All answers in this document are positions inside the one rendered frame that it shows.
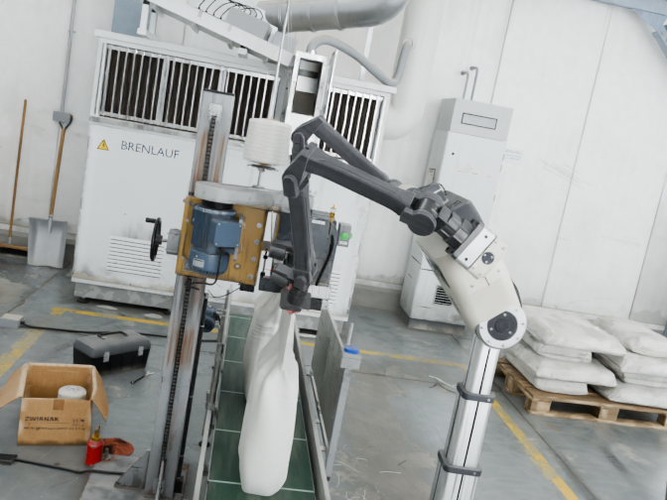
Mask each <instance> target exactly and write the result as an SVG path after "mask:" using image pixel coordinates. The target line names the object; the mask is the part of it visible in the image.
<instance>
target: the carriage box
mask: <svg viewBox="0 0 667 500"><path fill-rule="evenodd" d="M183 202H184V203H185V209H184V215H183V222H182V229H181V236H180V243H179V250H178V257H177V264H176V270H175V274H179V275H187V276H194V277H200V278H207V279H214V280H215V277H216V276H208V275H202V274H199V273H196V272H191V271H184V265H185V259H188V260H189V255H190V248H191V247H193V246H194V245H193V244H192V243H191V240H192V234H193V227H194V226H193V225H191V221H192V214H193V208H194V204H195V203H198V204H201V198H196V197H190V196H186V198H184V199H183ZM233 209H234V210H236V215H233V218H237V219H239V218H240V213H241V214H243V216H244V217H246V222H245V223H246V226H245V229H244V235H243V241H242V250H240V254H239V253H237V259H236V262H235V261H233V256H234V255H231V254H230V257H229V262H228V268H227V271H226V272H225V273H224V274H223V275H220V276H218V278H217V279H218V280H220V281H226V282H233V283H239V284H246V285H253V286H256V284H257V278H258V272H259V266H260V260H261V254H262V251H261V250H262V248H263V242H264V236H265V230H266V224H267V218H268V210H269V209H268V206H264V205H248V204H234V205H233Z"/></svg>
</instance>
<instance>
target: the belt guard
mask: <svg viewBox="0 0 667 500"><path fill-rule="evenodd" d="M250 188H254V187H246V186H238V185H229V184H221V183H213V182H196V188H195V196H196V197H198V198H202V199H206V200H210V201H216V202H222V203H232V204H248V205H264V206H280V207H289V202H288V198H287V197H285V196H284V195H283V192H282V191H280V190H276V189H268V188H265V189H267V190H259V189H250ZM268 190H270V191H268ZM309 198H310V209H311V208H313V203H314V196H313V195H311V194H309Z"/></svg>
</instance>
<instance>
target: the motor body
mask: <svg viewBox="0 0 667 500"><path fill-rule="evenodd" d="M233 215H236V210H234V209H231V210H226V209H217V208H211V207H207V206H204V205H202V204H198V205H197V209H196V214H195V220H194V227H193V234H192V240H191V243H192V244H193V245H194V246H193V247H191V248H190V255H189V267H190V269H191V270H192V271H194V272H196V273H199V274H202V275H208V276H216V273H217V267H218V260H219V250H218V246H213V245H212V243H211V242H209V241H208V240H207V236H208V230H209V223H210V220H211V219H213V218H215V219H226V220H233ZM229 257H230V254H227V252H224V251H223V252H222V256H221V262H220V268H219V274H218V276H220V275H223V274H224V273H225V272H226V271H227V268H228V262H229Z"/></svg>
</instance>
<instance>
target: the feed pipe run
mask: <svg viewBox="0 0 667 500"><path fill-rule="evenodd" d="M338 1H340V2H339V3H338V4H340V5H337V7H340V8H337V9H338V10H340V11H338V13H340V15H339V16H341V17H340V18H339V19H341V20H339V21H340V22H342V23H340V24H343V25H341V26H344V27H342V28H343V29H344V28H346V29H355V28H368V29H367V35H366V40H365V46H364V51H363V55H364V56H366V57H367V58H368V53H369V48H370V42H371V37H372V32H373V27H375V26H379V25H383V24H385V23H387V22H388V21H390V20H392V19H394V18H395V17H396V16H397V15H398V14H399V13H400V12H402V11H403V10H404V9H405V7H406V5H407V4H408V2H409V1H410V0H338ZM365 70H366V68H364V67H363V66H361V67H360V73H359V78H358V80H362V81H363V80H364V75H365Z"/></svg>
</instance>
